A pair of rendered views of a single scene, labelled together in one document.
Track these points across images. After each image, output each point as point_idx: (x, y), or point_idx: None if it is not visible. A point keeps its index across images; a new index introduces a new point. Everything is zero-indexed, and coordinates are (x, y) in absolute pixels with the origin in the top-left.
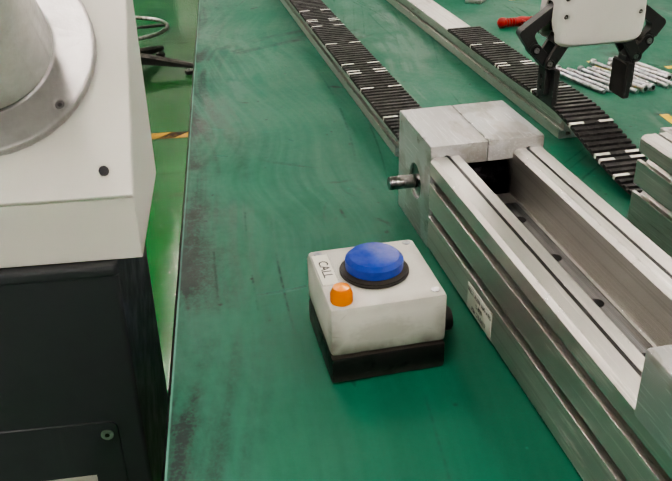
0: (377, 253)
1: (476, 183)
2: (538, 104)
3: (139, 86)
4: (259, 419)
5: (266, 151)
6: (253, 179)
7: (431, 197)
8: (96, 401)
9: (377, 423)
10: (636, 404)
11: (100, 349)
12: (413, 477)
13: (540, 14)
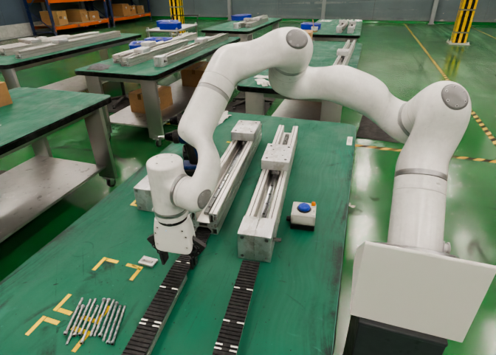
0: (303, 205)
1: (272, 210)
2: (178, 288)
3: (356, 271)
4: (330, 215)
5: (300, 314)
6: (311, 294)
7: (275, 228)
8: None
9: None
10: (288, 170)
11: None
12: (308, 201)
13: (197, 239)
